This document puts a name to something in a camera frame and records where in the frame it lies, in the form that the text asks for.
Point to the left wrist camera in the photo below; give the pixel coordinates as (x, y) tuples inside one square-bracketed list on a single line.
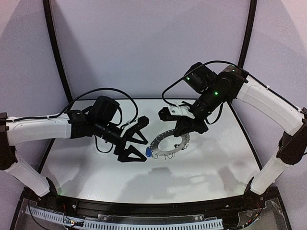
[(135, 125)]

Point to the blue key tag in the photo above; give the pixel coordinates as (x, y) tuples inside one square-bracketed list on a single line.
[(148, 152)]

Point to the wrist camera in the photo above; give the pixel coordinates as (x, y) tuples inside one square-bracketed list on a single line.
[(135, 125), (174, 112)]

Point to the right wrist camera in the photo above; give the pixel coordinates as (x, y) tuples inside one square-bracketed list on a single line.
[(174, 112)]

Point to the black frame post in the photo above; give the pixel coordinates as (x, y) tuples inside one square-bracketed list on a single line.
[(55, 49), (248, 32)]

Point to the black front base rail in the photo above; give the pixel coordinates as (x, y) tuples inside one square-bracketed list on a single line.
[(270, 207)]

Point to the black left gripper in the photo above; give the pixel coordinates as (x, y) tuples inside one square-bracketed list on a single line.
[(124, 141)]

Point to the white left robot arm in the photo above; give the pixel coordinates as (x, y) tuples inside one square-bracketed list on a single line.
[(93, 121)]

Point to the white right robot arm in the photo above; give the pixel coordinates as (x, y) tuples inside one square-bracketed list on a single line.
[(235, 83)]

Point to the perforated metal key ring disc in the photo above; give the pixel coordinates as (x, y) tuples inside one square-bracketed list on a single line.
[(166, 145)]

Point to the left black frame post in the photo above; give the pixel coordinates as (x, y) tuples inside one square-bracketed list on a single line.
[(55, 49)]

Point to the white slotted cable duct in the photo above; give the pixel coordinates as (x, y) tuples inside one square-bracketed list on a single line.
[(109, 222)]

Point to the right black frame post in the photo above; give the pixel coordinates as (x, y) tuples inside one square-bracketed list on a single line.
[(248, 32)]

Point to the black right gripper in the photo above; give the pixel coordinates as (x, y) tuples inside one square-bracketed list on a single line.
[(188, 120)]

